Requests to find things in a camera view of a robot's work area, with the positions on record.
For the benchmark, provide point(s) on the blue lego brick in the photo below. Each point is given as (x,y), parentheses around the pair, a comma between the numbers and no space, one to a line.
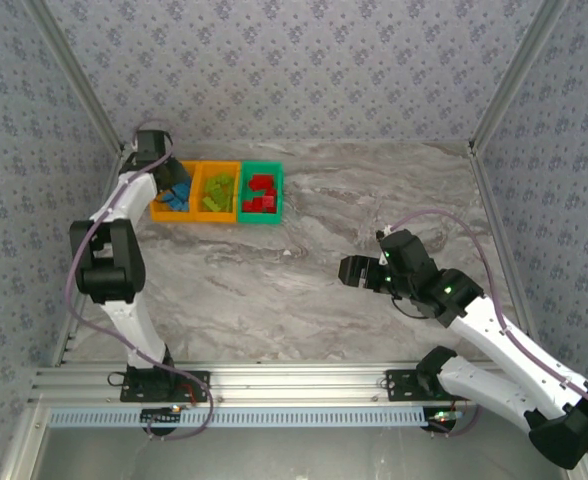
(164,200)
(176,204)
(181,189)

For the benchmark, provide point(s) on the small lime green lego brick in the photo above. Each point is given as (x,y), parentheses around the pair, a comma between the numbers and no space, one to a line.
(221,201)

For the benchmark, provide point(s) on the small red lego brick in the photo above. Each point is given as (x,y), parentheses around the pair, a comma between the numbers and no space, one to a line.
(258,204)

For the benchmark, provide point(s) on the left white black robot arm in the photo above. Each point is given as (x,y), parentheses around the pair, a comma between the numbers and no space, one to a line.
(129,325)

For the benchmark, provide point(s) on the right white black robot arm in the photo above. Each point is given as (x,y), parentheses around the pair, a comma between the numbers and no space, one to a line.
(499,345)

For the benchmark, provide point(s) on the orange plastic bin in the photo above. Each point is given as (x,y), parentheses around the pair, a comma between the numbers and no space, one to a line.
(171,216)
(216,217)

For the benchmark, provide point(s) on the green plastic bin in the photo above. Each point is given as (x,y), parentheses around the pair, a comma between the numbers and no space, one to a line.
(259,218)

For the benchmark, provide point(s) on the black adapter board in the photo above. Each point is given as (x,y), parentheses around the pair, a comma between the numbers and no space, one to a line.
(444,417)
(161,415)

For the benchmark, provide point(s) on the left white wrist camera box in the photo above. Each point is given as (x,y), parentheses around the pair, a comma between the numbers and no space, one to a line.
(135,143)

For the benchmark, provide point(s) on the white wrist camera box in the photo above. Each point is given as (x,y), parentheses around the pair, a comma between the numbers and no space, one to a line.
(382,233)
(135,143)

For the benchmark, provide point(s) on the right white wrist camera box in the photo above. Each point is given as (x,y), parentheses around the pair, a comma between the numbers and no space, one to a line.
(382,233)

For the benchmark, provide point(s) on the aluminium side rail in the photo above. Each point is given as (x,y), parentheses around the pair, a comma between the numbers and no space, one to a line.
(64,342)
(491,200)

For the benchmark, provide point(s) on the aluminium frame post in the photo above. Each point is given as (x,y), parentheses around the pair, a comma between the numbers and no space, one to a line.
(77,75)
(516,75)

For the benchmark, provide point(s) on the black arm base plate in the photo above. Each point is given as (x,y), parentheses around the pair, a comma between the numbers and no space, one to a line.
(194,387)
(401,385)

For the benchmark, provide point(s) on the aluminium front frame beam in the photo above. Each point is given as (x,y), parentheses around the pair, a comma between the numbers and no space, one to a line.
(294,380)

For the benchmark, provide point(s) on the aluminium lower frame rail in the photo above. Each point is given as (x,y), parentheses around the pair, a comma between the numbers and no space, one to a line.
(24,445)

